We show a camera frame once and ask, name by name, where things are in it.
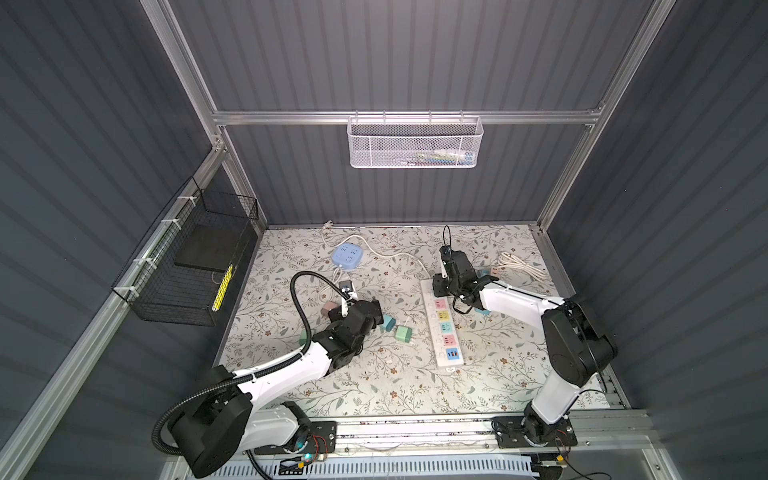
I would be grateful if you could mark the green plug cube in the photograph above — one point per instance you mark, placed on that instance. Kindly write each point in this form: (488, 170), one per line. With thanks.
(403, 334)

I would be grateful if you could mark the black foam pad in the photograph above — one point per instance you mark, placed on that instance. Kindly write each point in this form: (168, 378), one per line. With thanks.
(208, 248)

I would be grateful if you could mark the round blue power hub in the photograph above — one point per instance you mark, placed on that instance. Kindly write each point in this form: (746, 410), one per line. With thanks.
(347, 256)

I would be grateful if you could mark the teal small power strip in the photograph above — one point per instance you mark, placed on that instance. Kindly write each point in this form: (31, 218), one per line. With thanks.
(483, 273)

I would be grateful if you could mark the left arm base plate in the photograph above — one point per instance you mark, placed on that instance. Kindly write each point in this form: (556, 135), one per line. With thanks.
(316, 437)

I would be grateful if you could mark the long white power strip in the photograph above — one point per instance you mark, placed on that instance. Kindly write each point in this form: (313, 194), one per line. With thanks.
(447, 349)

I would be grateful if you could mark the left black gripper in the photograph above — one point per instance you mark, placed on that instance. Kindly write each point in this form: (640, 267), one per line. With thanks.
(334, 316)

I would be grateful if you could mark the teal plug cube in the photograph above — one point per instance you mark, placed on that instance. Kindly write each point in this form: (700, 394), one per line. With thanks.
(388, 323)

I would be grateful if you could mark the black wire basket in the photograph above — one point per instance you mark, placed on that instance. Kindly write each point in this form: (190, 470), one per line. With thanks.
(159, 291)

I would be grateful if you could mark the floral patterned table mat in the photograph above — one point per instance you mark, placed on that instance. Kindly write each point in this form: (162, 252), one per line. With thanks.
(505, 360)

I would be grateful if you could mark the white wire mesh basket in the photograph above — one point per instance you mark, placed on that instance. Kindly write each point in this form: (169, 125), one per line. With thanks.
(414, 141)

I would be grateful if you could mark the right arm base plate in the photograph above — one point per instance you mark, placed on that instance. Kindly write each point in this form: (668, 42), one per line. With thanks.
(519, 431)

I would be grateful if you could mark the pink plug cube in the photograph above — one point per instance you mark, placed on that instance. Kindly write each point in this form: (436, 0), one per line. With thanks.
(328, 307)

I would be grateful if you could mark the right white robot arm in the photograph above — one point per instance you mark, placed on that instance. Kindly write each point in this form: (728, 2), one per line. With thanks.
(576, 349)

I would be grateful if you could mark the yellow marker pen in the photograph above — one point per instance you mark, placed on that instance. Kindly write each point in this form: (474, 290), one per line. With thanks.
(222, 290)

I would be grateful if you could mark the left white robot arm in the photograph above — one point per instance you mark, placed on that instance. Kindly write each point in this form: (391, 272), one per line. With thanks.
(229, 417)

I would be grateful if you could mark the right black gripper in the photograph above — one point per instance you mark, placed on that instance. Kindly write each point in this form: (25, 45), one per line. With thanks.
(437, 281)

